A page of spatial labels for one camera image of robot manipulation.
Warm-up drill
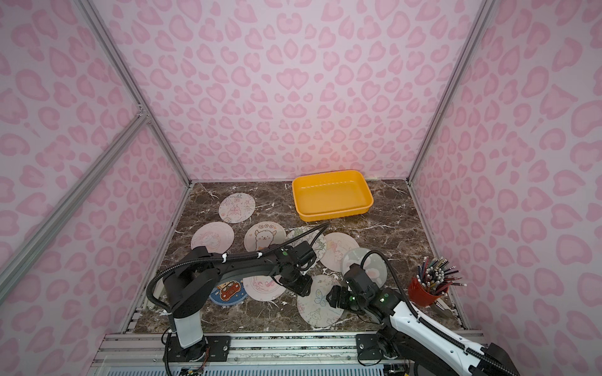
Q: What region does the blue car coaster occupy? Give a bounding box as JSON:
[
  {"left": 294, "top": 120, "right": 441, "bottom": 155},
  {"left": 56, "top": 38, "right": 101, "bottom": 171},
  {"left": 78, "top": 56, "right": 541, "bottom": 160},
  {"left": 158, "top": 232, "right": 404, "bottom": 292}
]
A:
[{"left": 209, "top": 280, "right": 248, "bottom": 306}]

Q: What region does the pink unicorn moon coaster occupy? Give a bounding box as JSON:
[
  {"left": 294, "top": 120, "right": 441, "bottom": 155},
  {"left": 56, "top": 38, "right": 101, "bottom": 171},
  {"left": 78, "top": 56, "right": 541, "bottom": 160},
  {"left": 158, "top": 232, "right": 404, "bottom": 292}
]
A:
[{"left": 321, "top": 233, "right": 359, "bottom": 272}]

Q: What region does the white butterfly doodle coaster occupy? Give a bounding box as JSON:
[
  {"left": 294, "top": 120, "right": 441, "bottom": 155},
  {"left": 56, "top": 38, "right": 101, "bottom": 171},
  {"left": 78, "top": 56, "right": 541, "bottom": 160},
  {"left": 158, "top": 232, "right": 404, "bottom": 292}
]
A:
[{"left": 219, "top": 193, "right": 256, "bottom": 224}]

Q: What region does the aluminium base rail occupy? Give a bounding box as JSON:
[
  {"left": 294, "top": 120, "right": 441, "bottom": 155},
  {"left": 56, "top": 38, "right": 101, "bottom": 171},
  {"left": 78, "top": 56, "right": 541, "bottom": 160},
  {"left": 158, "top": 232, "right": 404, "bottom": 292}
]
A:
[{"left": 87, "top": 332, "right": 429, "bottom": 375}]

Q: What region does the pink rainbow unicorn coaster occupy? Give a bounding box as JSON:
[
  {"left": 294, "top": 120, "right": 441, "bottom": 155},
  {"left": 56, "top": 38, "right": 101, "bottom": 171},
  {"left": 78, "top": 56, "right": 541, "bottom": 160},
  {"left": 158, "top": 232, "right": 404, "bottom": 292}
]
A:
[{"left": 191, "top": 222, "right": 235, "bottom": 254}]

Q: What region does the white butterfly pattern coaster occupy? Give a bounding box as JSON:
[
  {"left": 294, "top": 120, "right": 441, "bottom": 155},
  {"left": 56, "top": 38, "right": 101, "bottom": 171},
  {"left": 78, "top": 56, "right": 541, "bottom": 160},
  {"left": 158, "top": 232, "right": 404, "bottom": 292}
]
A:
[{"left": 297, "top": 275, "right": 343, "bottom": 328}]

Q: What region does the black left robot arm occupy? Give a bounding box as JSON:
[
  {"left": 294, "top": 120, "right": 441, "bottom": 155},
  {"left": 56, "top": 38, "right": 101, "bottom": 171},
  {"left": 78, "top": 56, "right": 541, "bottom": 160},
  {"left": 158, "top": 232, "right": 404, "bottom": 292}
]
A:
[{"left": 159, "top": 241, "right": 317, "bottom": 349}]

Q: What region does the green bunny coaster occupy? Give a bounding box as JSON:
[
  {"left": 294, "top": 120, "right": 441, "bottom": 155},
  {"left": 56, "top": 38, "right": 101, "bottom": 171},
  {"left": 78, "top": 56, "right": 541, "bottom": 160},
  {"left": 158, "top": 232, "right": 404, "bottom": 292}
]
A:
[{"left": 341, "top": 248, "right": 388, "bottom": 288}]

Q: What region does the yellow plastic storage box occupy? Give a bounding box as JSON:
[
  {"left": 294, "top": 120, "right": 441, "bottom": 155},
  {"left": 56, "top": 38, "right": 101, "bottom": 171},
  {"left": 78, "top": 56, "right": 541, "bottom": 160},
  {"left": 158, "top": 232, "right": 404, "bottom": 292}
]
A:
[{"left": 292, "top": 170, "right": 374, "bottom": 222}]

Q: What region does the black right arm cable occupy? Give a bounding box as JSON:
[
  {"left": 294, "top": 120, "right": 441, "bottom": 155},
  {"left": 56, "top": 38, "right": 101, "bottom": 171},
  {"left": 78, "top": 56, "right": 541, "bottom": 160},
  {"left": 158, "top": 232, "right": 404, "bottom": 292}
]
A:
[{"left": 359, "top": 250, "right": 520, "bottom": 376}]

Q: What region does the red pen cup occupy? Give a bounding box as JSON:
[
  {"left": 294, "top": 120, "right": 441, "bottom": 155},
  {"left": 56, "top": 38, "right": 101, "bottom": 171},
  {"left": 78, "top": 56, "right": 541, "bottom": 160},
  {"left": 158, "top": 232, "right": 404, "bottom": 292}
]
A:
[{"left": 408, "top": 277, "right": 440, "bottom": 307}]

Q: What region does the white alpaca coaster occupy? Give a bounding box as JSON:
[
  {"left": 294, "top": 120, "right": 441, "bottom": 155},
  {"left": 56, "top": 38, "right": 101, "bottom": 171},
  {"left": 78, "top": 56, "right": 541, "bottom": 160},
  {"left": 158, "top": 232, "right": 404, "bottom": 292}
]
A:
[{"left": 244, "top": 222, "right": 286, "bottom": 252}]

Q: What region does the pink rainbow horse coaster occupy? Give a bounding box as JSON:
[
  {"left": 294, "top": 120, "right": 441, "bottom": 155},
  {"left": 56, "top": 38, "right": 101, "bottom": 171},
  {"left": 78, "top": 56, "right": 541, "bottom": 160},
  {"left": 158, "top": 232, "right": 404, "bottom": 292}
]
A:
[{"left": 242, "top": 276, "right": 286, "bottom": 302}]

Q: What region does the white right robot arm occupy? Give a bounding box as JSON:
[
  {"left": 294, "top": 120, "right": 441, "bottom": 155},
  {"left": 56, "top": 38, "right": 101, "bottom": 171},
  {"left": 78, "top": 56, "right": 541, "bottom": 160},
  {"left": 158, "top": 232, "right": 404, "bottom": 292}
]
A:
[{"left": 327, "top": 264, "right": 519, "bottom": 375}]

